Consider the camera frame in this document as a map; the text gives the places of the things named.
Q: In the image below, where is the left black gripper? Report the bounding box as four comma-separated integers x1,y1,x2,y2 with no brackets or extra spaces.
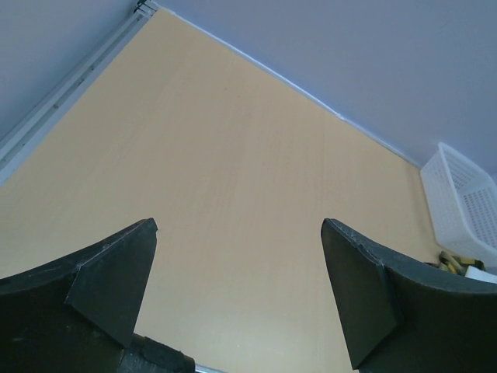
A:
1,218,194,373

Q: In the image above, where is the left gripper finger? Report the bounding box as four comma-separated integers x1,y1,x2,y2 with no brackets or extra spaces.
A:
321,218,496,372

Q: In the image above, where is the yellow plaid shirt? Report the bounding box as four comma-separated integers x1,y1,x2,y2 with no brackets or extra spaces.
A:
426,251,485,276

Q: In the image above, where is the white long sleeve shirt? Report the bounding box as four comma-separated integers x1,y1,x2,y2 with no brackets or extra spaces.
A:
464,266,497,284

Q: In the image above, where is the white plastic basket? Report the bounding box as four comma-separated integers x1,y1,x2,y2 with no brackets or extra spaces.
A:
420,142,496,267

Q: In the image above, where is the aluminium front rail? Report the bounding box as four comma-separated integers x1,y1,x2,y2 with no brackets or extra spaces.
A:
195,364,225,373

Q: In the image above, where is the aluminium rail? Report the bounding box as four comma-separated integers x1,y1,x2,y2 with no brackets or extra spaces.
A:
1,1,158,183
195,364,225,373

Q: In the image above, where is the aluminium left side rail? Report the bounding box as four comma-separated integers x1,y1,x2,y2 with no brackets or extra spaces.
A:
1,1,158,183

